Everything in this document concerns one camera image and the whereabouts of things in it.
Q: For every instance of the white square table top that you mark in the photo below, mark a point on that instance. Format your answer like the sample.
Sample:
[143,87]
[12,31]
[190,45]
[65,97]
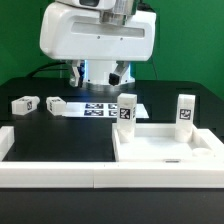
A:
[156,143]

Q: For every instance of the white sheet with markers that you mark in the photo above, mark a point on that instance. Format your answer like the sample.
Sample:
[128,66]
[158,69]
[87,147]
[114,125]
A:
[87,109]

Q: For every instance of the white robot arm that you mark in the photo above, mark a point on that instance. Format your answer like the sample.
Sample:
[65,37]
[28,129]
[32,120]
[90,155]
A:
[95,73]

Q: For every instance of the white U-shaped fence wall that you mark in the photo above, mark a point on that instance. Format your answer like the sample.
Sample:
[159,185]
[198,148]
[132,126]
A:
[105,174]

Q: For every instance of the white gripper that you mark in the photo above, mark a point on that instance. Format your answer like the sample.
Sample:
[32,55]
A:
[72,33]

